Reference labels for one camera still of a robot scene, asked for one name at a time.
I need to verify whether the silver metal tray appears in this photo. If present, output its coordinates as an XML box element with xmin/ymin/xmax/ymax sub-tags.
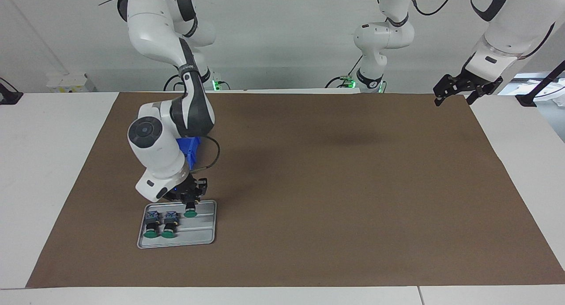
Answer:
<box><xmin>137</xmin><ymin>200</ymin><xmax>218</xmax><ymax>249</ymax></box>

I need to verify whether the blue plastic storage bin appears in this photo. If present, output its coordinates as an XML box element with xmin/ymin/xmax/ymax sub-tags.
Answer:
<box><xmin>176</xmin><ymin>136</ymin><xmax>202</xmax><ymax>169</ymax></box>

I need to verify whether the white plastic background object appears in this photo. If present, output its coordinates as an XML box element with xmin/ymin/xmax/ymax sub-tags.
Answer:
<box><xmin>499</xmin><ymin>72</ymin><xmax>565</xmax><ymax>107</ymax></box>

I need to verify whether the brown paper table mat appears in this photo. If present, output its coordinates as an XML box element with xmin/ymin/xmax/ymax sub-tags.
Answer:
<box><xmin>26</xmin><ymin>92</ymin><xmax>565</xmax><ymax>289</ymax></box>

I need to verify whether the black table clamp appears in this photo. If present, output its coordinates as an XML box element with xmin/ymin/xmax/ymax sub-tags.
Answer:
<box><xmin>0</xmin><ymin>78</ymin><xmax>23</xmax><ymax>105</ymax></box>

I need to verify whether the black slanted camera stand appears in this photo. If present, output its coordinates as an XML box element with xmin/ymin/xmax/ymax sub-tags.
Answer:
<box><xmin>516</xmin><ymin>60</ymin><xmax>565</xmax><ymax>108</ymax></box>

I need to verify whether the black right arm base cable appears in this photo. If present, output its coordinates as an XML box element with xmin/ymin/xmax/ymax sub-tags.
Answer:
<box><xmin>163</xmin><ymin>73</ymin><xmax>186</xmax><ymax>92</ymax></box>

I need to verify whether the black arm base cable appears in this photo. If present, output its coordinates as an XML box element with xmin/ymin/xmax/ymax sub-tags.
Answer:
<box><xmin>163</xmin><ymin>73</ymin><xmax>186</xmax><ymax>92</ymax></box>
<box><xmin>325</xmin><ymin>56</ymin><xmax>365</xmax><ymax>89</ymax></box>

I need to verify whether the black left arm base cable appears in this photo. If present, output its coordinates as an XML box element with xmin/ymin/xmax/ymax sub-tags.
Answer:
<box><xmin>325</xmin><ymin>56</ymin><xmax>365</xmax><ymax>89</ymax></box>

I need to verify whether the white wall box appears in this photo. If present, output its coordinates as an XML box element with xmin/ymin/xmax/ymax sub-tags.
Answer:
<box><xmin>46</xmin><ymin>72</ymin><xmax>97</xmax><ymax>93</ymax></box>

